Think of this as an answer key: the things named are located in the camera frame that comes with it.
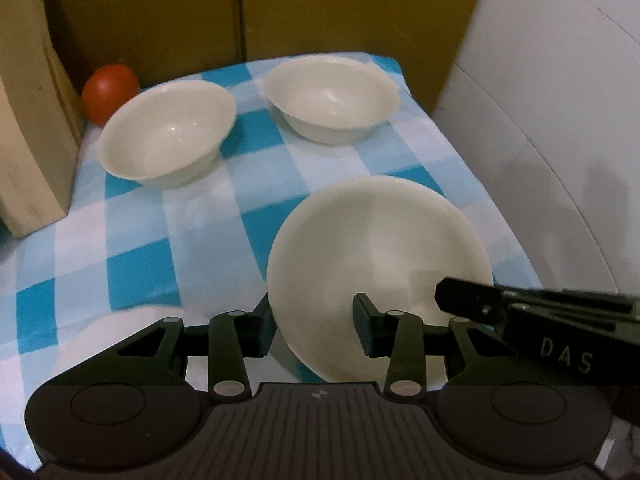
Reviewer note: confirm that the white bowl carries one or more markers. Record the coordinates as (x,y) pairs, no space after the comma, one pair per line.
(360,245)
(165,130)
(330,95)

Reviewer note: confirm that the brown wooden panel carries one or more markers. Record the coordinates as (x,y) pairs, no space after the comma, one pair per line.
(350,5)
(150,10)

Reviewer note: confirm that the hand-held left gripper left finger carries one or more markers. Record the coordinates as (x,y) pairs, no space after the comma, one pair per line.
(262,327)

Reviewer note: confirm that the wooden knife block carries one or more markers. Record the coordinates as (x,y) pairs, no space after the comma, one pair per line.
(30,135)

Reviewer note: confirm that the blue white checked tablecloth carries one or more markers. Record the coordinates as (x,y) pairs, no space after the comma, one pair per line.
(210,240)

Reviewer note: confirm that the red tomato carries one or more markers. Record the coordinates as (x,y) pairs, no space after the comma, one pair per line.
(107,92)

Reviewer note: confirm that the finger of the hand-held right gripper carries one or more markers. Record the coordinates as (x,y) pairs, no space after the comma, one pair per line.
(470,300)

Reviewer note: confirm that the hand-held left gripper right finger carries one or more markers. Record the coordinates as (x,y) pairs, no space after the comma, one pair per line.
(363,327)

